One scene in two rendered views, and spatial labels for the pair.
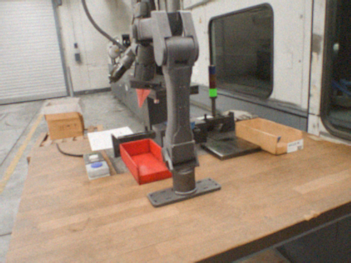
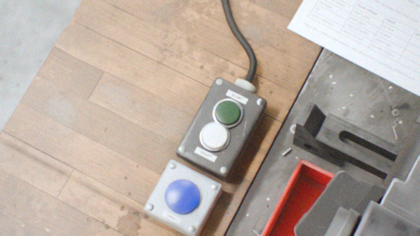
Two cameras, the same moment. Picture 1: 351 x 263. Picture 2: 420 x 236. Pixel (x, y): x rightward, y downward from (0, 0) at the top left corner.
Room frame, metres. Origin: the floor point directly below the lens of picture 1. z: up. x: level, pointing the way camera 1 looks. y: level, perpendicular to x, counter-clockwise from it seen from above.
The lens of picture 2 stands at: (0.81, 0.08, 1.88)
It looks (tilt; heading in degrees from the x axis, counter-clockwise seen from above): 73 degrees down; 58
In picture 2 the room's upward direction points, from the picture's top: 9 degrees counter-clockwise
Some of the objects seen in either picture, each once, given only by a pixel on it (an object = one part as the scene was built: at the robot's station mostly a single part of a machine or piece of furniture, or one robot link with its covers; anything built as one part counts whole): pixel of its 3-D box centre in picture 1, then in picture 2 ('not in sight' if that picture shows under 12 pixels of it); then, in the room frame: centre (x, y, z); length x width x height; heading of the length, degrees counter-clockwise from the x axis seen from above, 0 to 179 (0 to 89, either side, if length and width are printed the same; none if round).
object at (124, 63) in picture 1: (126, 61); not in sight; (1.35, 0.20, 1.25); 0.19 x 0.07 x 0.19; 111
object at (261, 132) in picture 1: (267, 135); not in sight; (1.05, -0.36, 0.93); 0.25 x 0.13 x 0.08; 21
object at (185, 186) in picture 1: (183, 180); not in sight; (0.70, -0.01, 0.94); 0.20 x 0.07 x 0.08; 111
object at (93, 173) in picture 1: (98, 173); (184, 201); (0.88, 0.27, 0.90); 0.07 x 0.07 x 0.06; 21
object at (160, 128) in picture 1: (178, 124); not in sight; (1.13, -0.01, 0.98); 0.20 x 0.10 x 0.01; 111
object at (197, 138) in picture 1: (179, 134); not in sight; (1.13, -0.01, 0.94); 0.20 x 0.10 x 0.07; 111
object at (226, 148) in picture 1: (229, 147); not in sight; (1.01, -0.20, 0.91); 0.17 x 0.16 x 0.02; 111
